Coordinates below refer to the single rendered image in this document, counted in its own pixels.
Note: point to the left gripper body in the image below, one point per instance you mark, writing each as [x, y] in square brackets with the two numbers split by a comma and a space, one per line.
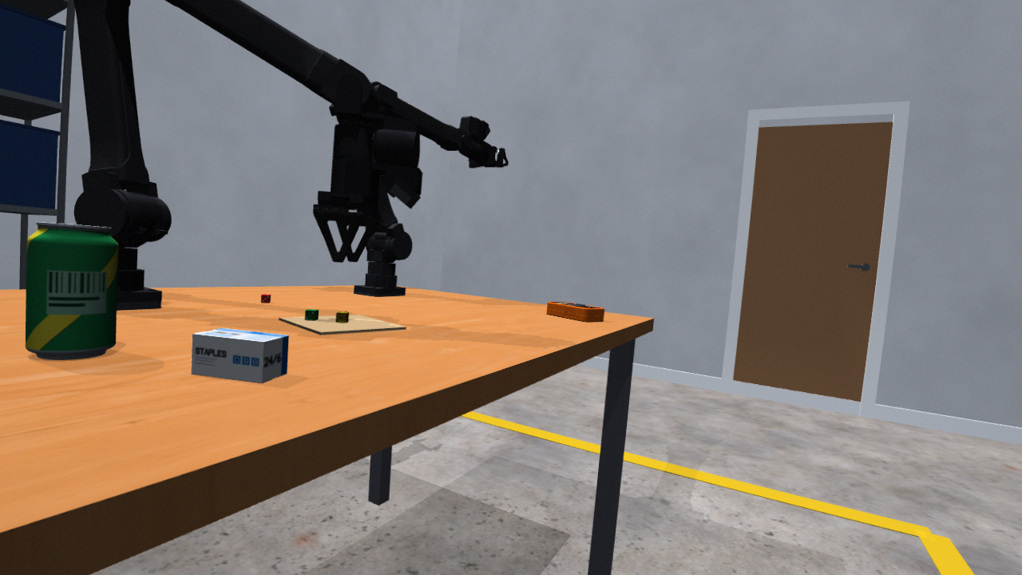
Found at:
[488, 160]

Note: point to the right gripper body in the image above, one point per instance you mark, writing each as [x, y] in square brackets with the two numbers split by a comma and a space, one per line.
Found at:
[337, 200]

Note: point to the green soda can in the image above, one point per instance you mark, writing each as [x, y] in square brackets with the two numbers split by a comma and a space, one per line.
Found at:
[71, 291]

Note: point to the beige flat mat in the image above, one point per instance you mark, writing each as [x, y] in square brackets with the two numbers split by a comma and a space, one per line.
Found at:
[326, 325]

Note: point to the orange digital multimeter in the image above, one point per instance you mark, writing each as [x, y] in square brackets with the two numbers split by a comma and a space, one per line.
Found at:
[564, 310]

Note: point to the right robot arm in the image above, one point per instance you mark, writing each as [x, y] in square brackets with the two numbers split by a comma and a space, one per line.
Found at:
[116, 156]

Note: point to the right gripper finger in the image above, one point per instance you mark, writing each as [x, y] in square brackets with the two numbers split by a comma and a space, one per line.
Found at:
[370, 224]
[322, 216]

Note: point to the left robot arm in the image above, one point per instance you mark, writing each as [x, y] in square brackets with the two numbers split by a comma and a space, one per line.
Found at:
[389, 242]

